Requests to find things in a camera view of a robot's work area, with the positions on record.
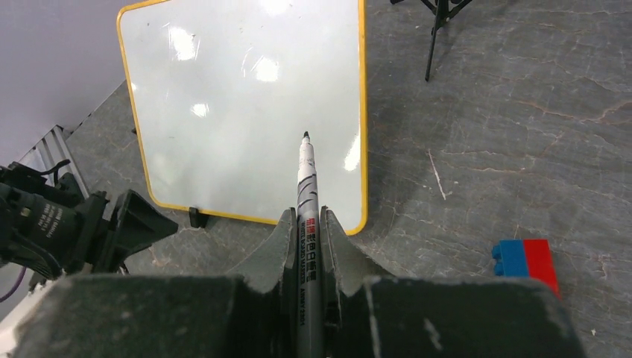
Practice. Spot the black microphone tripod stand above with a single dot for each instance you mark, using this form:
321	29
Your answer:
443	11

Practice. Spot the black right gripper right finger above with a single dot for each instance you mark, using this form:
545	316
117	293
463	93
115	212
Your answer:
373	313

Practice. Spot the white black whiteboard marker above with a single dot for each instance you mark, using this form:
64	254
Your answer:
310	341

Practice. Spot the yellow framed whiteboard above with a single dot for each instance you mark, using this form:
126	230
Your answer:
222	92

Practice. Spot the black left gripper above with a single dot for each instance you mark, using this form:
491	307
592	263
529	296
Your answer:
99	244

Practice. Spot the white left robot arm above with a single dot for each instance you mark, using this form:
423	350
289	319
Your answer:
48	225

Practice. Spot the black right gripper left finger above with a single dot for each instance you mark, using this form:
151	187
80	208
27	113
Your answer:
249	312

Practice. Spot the blue red toy brick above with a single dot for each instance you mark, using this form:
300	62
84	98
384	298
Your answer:
531	258

